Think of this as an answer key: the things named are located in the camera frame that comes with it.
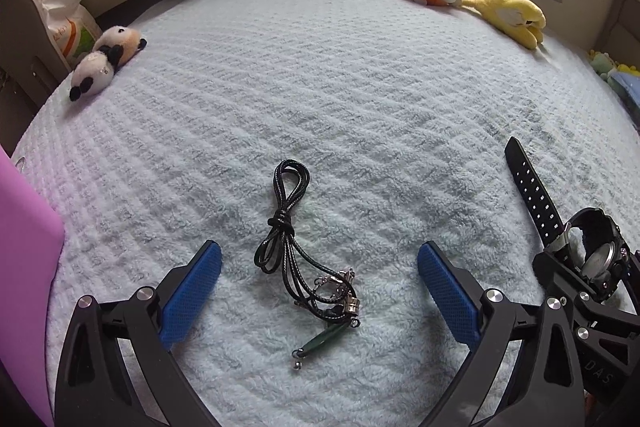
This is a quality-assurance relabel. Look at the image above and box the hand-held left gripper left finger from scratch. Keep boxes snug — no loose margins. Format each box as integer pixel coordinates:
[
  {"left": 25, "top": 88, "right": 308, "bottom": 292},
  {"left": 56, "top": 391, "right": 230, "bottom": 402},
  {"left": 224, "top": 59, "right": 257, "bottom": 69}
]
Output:
[{"left": 52, "top": 239, "right": 223, "bottom": 427}]

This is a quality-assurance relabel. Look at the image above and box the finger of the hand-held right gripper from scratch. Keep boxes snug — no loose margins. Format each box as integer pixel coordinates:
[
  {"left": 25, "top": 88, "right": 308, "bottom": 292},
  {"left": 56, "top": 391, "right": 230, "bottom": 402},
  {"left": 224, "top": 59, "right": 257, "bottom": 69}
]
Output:
[
  {"left": 622, "top": 249, "right": 640, "bottom": 308},
  {"left": 532, "top": 251, "right": 640, "bottom": 401}
]

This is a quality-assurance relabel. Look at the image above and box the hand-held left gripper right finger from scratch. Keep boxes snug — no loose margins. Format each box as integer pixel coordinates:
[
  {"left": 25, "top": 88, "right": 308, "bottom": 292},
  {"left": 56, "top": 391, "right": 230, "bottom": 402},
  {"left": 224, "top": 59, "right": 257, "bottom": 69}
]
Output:
[{"left": 417, "top": 241, "right": 588, "bottom": 427}]

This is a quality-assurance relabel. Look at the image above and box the black cord necklace green pendant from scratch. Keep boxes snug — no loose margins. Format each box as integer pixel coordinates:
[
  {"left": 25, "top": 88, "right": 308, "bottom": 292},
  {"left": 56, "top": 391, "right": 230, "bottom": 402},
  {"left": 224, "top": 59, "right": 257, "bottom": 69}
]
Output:
[{"left": 255, "top": 159, "right": 362, "bottom": 370}]

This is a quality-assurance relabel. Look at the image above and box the black wrist watch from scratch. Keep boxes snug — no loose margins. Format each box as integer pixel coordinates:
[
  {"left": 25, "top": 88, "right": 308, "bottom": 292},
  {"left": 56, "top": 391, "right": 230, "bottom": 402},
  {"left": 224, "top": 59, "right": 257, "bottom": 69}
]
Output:
[{"left": 504, "top": 136, "right": 638, "bottom": 303}]

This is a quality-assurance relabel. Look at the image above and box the purple plastic tub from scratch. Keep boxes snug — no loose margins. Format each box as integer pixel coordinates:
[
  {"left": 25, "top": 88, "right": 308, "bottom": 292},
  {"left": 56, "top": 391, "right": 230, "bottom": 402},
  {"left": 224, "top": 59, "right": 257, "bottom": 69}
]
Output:
[{"left": 0, "top": 144, "right": 66, "bottom": 427}]

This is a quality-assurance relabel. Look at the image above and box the green plush toy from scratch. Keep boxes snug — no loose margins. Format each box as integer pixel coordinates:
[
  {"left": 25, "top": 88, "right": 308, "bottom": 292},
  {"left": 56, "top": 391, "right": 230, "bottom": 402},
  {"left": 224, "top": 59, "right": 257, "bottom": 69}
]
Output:
[{"left": 589, "top": 49, "right": 640, "bottom": 80}]

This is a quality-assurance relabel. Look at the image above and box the panda plush toy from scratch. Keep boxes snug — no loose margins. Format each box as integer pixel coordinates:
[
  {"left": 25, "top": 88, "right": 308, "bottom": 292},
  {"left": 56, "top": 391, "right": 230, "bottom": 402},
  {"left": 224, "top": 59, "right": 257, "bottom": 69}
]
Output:
[{"left": 69, "top": 25, "right": 148, "bottom": 102}]

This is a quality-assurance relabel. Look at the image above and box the light blue quilted blanket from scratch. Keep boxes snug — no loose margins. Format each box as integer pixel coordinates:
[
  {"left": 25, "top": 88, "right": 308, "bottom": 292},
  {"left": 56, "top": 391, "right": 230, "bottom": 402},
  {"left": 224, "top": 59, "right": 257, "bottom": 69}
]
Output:
[{"left": 10, "top": 0, "right": 640, "bottom": 427}]

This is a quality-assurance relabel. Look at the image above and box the beige padded headboard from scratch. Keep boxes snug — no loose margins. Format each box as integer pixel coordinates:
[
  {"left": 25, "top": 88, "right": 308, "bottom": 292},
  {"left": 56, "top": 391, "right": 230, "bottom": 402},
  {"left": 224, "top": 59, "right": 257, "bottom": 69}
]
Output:
[{"left": 592, "top": 0, "right": 640, "bottom": 58}]

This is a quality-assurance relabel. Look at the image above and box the yellow plush toy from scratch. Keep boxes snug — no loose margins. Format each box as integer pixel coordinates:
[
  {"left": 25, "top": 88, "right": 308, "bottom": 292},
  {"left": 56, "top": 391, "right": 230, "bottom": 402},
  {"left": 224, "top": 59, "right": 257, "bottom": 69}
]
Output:
[{"left": 460, "top": 0, "right": 547, "bottom": 51}]

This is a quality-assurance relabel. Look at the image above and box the white plastic bag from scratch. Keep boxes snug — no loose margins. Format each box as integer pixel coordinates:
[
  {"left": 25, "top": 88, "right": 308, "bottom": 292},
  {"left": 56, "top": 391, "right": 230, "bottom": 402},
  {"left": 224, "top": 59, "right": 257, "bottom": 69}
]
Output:
[{"left": 37, "top": 0, "right": 103, "bottom": 60}]

